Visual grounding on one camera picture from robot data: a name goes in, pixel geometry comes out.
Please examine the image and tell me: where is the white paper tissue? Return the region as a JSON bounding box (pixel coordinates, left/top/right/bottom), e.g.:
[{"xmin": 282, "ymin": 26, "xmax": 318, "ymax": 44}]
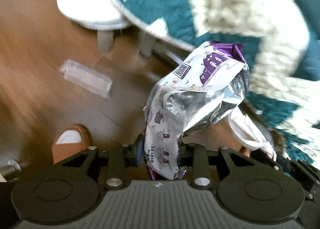
[{"xmin": 228, "ymin": 107, "xmax": 277, "ymax": 161}]

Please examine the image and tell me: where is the silver purple snack wrapper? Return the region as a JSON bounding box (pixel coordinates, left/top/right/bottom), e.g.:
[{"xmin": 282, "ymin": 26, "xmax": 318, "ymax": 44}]
[{"xmin": 144, "ymin": 40, "xmax": 249, "ymax": 180}]

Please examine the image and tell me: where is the brown slipper with white sock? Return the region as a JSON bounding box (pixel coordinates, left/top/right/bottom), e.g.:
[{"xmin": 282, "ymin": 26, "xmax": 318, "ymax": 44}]
[{"xmin": 52, "ymin": 124, "xmax": 91, "ymax": 164}]

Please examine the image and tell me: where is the clear plastic tray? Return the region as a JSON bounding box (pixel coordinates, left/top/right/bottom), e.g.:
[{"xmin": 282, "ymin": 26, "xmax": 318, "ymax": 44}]
[{"xmin": 59, "ymin": 59, "xmax": 113, "ymax": 99}]

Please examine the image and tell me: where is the teal white chevron blanket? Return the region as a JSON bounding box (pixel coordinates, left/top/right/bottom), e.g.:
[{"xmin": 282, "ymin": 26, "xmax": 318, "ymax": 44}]
[{"xmin": 114, "ymin": 0, "xmax": 319, "ymax": 167}]

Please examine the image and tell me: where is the white round stool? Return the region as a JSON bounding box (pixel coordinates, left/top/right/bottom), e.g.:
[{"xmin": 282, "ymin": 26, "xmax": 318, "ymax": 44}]
[{"xmin": 56, "ymin": 0, "xmax": 136, "ymax": 53}]

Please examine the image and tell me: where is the metal bed frame rail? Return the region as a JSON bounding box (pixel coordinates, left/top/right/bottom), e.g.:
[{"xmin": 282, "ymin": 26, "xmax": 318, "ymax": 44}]
[{"xmin": 138, "ymin": 31, "xmax": 189, "ymax": 66}]

